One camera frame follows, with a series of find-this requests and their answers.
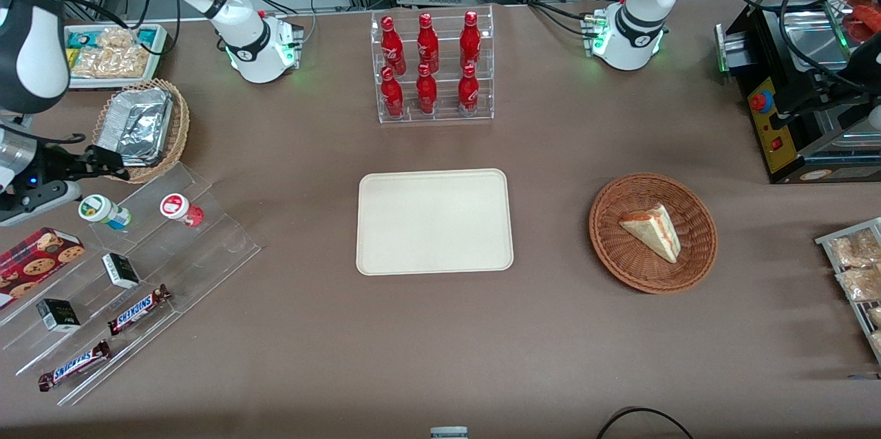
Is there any red food packet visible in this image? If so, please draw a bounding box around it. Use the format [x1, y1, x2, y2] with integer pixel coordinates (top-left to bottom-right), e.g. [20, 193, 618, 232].
[842, 0, 881, 42]

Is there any clear nut snack packet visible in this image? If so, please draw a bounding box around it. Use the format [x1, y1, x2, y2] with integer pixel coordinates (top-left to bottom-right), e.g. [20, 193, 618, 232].
[835, 265, 881, 303]
[828, 228, 881, 268]

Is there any clear cracker packet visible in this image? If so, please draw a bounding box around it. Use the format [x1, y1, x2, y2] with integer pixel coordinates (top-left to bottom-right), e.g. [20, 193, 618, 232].
[71, 28, 150, 79]

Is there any wrapped triangle sandwich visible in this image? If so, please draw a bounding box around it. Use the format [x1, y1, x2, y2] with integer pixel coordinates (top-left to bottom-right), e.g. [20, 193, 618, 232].
[618, 202, 683, 264]

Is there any red cookie box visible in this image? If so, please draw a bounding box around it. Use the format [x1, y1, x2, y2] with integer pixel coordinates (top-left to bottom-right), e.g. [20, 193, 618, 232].
[0, 226, 86, 310]

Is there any black cable loop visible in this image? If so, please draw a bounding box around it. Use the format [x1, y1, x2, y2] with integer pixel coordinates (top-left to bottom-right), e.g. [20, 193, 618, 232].
[595, 407, 697, 439]

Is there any thick black cable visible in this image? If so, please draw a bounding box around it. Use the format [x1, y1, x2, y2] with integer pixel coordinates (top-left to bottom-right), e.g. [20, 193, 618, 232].
[778, 0, 881, 93]

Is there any oval wicker basket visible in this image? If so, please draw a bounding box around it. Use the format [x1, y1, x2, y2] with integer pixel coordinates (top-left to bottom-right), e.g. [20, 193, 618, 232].
[92, 78, 191, 184]

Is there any clear acrylic tiered stand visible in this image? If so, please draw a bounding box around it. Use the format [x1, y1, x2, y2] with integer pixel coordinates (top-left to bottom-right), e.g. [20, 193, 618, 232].
[0, 162, 262, 407]

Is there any small black box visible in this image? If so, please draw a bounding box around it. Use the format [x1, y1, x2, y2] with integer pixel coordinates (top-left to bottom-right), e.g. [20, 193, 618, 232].
[35, 298, 82, 334]
[101, 253, 141, 290]

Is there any round wicker basket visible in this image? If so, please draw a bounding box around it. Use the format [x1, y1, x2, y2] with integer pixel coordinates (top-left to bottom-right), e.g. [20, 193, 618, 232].
[588, 172, 719, 295]

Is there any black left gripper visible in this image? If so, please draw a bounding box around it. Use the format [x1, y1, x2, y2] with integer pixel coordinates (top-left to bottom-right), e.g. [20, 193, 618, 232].
[769, 32, 881, 131]

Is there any aluminium foil container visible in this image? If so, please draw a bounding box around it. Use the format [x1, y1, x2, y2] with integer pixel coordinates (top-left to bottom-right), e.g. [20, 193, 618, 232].
[96, 86, 173, 167]

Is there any clear acrylic bottle rack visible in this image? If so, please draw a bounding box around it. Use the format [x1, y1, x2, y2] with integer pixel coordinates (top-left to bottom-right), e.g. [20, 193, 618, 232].
[370, 5, 496, 125]

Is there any green lid yogurt cup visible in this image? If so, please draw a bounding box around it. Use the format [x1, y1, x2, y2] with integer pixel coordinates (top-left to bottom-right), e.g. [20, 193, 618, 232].
[78, 194, 132, 231]

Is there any black machine with yellow panel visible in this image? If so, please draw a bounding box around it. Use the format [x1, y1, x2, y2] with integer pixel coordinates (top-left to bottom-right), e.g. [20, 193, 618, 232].
[714, 0, 881, 185]

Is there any red cola bottle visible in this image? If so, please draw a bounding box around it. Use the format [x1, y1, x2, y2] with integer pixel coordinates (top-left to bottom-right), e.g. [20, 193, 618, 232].
[416, 12, 441, 75]
[415, 63, 438, 116]
[380, 15, 407, 76]
[380, 66, 405, 119]
[459, 10, 482, 71]
[457, 64, 480, 117]

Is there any tray of packaged snacks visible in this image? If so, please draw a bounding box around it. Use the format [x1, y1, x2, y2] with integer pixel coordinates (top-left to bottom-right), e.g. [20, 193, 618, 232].
[815, 217, 881, 365]

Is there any Snickers chocolate bar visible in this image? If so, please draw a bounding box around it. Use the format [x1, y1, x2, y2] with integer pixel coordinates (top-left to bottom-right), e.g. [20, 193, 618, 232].
[107, 283, 172, 337]
[37, 340, 112, 393]

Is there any red lid yogurt cup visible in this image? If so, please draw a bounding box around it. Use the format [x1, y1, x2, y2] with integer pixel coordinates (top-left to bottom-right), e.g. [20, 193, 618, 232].
[160, 193, 205, 228]

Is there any beige plastic tray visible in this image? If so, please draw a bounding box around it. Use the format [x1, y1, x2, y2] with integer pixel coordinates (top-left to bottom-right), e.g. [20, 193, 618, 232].
[355, 168, 516, 277]

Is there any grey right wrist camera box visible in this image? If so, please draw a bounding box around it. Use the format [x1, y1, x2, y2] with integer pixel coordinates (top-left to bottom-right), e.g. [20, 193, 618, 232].
[0, 180, 82, 228]

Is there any white snack bin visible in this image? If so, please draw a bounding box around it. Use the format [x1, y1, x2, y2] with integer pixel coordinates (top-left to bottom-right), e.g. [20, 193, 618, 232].
[64, 23, 170, 90]

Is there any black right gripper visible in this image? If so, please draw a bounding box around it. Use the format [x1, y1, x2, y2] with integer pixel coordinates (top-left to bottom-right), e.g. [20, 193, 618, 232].
[33, 145, 131, 185]

